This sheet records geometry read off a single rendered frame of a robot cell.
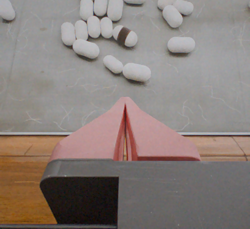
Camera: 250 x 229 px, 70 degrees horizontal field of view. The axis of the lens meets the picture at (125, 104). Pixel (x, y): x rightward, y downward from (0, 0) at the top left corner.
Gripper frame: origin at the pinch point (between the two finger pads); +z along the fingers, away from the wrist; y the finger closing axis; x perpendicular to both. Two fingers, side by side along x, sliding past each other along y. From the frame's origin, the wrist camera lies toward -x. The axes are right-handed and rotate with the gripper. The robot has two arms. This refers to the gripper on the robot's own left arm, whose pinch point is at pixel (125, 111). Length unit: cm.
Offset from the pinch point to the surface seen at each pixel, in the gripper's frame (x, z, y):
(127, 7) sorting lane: -3.6, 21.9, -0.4
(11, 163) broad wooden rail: 9.6, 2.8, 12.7
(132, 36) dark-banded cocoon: -0.8, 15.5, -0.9
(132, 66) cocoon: 2.0, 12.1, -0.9
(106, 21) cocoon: -2.3, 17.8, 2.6
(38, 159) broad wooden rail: 9.3, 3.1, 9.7
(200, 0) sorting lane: -4.5, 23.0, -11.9
